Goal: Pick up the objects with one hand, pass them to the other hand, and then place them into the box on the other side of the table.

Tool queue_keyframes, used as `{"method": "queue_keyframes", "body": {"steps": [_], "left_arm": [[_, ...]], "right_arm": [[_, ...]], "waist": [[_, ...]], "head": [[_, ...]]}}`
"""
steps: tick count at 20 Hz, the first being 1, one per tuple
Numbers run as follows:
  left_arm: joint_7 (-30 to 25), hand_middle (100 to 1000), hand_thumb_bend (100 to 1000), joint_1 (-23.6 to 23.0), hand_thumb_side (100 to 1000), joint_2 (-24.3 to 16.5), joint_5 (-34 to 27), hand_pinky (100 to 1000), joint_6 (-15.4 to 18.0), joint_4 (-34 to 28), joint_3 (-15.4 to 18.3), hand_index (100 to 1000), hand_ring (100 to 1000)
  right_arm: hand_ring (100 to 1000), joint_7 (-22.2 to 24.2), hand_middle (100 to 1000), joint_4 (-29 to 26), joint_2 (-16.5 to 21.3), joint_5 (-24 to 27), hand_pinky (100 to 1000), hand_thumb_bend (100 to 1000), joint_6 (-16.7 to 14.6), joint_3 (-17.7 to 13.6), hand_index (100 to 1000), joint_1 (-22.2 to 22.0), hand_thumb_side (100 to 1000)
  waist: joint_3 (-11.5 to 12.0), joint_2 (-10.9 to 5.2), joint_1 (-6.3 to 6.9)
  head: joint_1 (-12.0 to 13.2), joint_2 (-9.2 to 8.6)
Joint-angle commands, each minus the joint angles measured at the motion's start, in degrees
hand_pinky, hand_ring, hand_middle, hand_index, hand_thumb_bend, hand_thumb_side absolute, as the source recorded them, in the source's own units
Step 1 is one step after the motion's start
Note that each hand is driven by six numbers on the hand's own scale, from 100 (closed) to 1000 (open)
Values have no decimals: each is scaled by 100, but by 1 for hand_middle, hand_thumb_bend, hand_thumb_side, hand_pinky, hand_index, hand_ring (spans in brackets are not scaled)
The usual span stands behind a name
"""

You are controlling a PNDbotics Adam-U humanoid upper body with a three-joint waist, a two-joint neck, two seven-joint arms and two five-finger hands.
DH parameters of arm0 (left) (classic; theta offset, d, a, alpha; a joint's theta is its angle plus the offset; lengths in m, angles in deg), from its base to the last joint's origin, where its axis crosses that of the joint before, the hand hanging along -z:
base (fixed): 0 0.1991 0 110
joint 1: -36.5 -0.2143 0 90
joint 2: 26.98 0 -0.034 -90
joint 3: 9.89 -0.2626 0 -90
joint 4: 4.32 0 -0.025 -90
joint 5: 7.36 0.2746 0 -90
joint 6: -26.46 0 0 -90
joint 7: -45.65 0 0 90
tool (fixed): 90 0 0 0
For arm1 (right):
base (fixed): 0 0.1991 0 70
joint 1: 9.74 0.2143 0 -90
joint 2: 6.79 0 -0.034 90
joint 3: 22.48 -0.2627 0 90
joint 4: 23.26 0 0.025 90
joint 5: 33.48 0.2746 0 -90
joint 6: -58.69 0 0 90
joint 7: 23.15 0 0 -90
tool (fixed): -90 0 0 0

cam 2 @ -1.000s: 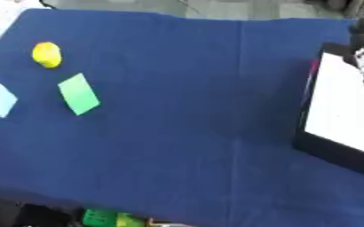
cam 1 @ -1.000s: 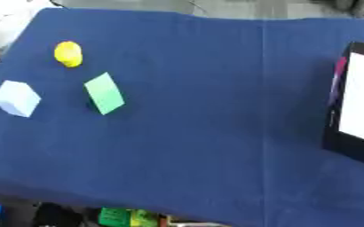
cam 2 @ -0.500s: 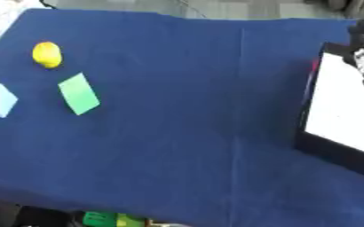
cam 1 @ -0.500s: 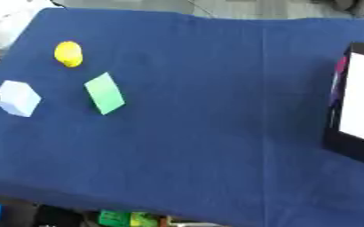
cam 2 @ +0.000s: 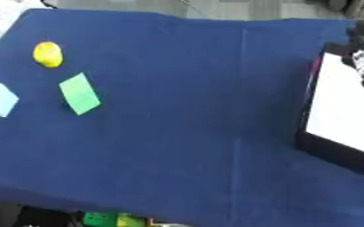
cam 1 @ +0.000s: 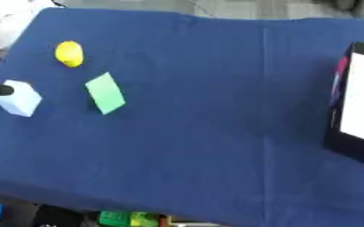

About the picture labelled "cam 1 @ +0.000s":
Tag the green flat rectangular block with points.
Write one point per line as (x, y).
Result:
(105, 93)

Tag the yellow-green block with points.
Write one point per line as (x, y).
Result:
(143, 220)

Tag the yellow cylinder block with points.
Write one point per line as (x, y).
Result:
(69, 53)

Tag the pale blue cube block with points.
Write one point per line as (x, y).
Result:
(19, 102)

